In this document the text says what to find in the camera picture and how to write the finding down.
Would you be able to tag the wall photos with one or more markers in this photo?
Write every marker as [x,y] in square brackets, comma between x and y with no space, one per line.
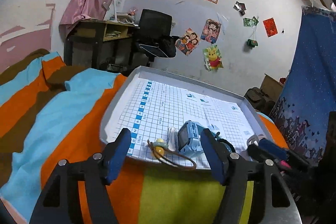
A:
[240,7]

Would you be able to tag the pile of books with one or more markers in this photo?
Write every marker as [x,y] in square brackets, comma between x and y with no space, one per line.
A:
[124,18]

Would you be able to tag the blue printed wardrobe cloth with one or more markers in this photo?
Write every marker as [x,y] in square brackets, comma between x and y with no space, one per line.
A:
[309,69]

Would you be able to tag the white clothes hanger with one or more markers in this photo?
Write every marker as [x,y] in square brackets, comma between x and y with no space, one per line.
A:
[149,47]

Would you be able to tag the blue smartwatch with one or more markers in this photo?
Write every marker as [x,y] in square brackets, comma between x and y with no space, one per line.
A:
[189,137]

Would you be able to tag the black office chair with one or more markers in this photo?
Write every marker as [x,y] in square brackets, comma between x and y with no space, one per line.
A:
[155,27]

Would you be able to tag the grey tray with grid paper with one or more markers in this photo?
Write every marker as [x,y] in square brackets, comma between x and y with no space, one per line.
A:
[170,98]

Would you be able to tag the white desk lamp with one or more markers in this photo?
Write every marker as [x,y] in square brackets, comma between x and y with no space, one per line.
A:
[114,7]

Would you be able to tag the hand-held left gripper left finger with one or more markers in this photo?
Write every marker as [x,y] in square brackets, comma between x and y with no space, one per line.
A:
[118,155]

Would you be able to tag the wooden desk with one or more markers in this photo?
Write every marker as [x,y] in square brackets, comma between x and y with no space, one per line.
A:
[89,27]

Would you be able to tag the anime wall poster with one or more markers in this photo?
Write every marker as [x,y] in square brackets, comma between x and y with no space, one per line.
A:
[211,31]

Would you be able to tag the small green hanging bag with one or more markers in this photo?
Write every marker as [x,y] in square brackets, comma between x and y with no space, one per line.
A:
[252,43]

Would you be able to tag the colourful striped blanket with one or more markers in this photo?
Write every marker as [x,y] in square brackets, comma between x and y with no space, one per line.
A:
[65,113]

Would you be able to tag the green wall cards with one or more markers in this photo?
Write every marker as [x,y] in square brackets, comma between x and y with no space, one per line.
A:
[250,22]

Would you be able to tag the black bag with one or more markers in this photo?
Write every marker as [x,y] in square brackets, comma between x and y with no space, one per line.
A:
[168,45]

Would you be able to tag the red wall card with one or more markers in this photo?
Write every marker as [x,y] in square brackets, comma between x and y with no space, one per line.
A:
[270,27]

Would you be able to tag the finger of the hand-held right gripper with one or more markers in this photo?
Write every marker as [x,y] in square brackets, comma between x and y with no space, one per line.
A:
[271,148]
[260,153]

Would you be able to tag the olive bag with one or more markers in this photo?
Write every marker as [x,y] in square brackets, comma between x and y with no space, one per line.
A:
[258,100]

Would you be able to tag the yellow bear wall poster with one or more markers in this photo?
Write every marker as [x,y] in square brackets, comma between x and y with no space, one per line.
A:
[213,57]

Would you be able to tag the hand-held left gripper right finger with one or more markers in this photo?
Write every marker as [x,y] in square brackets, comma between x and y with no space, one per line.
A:
[214,158]

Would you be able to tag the cartoon family wall poster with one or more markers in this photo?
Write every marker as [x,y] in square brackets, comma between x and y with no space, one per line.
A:
[187,41]

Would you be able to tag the clear plastic clip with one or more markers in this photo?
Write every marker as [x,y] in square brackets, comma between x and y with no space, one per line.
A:
[172,138]

